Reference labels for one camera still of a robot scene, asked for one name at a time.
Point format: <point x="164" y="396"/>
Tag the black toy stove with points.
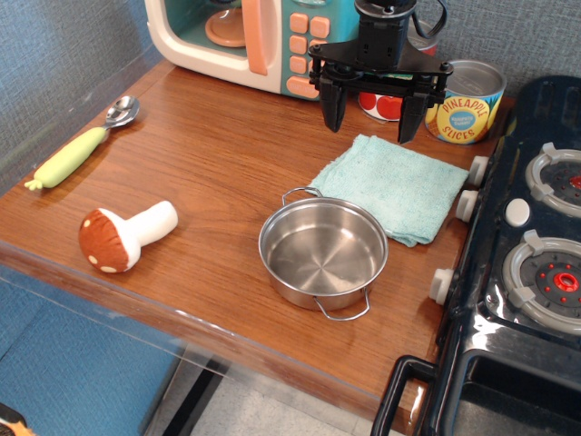
<point x="509" y="341"/>

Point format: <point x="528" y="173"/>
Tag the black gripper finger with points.
<point x="333" y="99"/>
<point x="413" y="110"/>

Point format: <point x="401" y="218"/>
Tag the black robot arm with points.
<point x="386" y="6"/>

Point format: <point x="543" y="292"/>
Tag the pineapple slices can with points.
<point x="473" y="96"/>

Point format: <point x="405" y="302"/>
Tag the teal folded cloth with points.
<point x="409" y="193"/>

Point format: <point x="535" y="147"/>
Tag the green handled metal spoon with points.
<point x="62" y="164"/>

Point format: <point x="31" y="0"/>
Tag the plush brown mushroom toy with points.
<point x="112" y="244"/>

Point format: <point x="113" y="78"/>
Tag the orange object bottom left corner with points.
<point x="13" y="423"/>

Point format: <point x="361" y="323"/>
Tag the teal toy microwave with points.
<point x="260" y="44"/>

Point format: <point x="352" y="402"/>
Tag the tomato sauce can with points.
<point x="386" y="107"/>

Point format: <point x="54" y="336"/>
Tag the white stove knob rear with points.
<point x="477" y="170"/>

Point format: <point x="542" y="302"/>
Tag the stainless steel pot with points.
<point x="323" y="254"/>

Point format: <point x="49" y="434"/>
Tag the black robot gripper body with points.
<point x="381" y="59"/>

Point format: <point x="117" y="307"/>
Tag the white stove knob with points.
<point x="477" y="170"/>
<point x="466" y="205"/>
<point x="440" y="285"/>

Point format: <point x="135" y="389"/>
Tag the white stove knob middle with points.
<point x="466" y="205"/>

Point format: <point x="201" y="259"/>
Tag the white stove knob front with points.
<point x="440" y="285"/>

